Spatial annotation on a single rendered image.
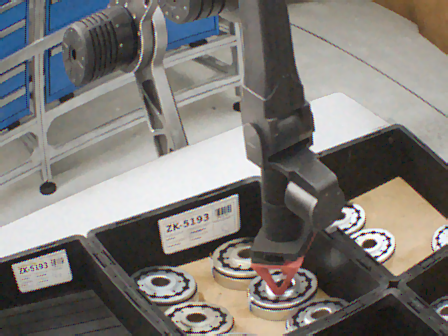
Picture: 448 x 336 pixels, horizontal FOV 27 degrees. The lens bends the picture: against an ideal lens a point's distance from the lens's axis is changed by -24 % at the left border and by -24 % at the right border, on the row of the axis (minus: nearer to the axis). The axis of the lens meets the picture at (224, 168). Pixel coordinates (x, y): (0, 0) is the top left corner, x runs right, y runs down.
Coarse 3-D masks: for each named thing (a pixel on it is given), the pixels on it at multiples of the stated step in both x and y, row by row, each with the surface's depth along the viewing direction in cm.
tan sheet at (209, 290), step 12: (192, 264) 167; (204, 264) 167; (192, 276) 164; (204, 276) 164; (204, 288) 161; (216, 288) 160; (204, 300) 158; (216, 300) 157; (228, 300) 157; (240, 300) 157; (240, 312) 154; (240, 324) 151; (252, 324) 151; (264, 324) 150; (276, 324) 150
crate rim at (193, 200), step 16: (256, 176) 168; (208, 192) 165; (224, 192) 165; (160, 208) 162; (176, 208) 162; (112, 224) 159; (128, 224) 159; (96, 240) 155; (336, 240) 151; (352, 256) 146; (368, 272) 142; (128, 288) 144; (384, 288) 137; (144, 304) 140; (352, 304) 135; (160, 320) 137; (320, 320) 133
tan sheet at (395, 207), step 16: (368, 192) 180; (384, 192) 179; (400, 192) 178; (416, 192) 177; (368, 208) 175; (384, 208) 174; (400, 208) 174; (416, 208) 173; (432, 208) 172; (368, 224) 171; (384, 224) 170; (400, 224) 169; (416, 224) 168; (432, 224) 167; (400, 240) 165; (416, 240) 164; (400, 256) 161; (416, 256) 159; (400, 272) 156
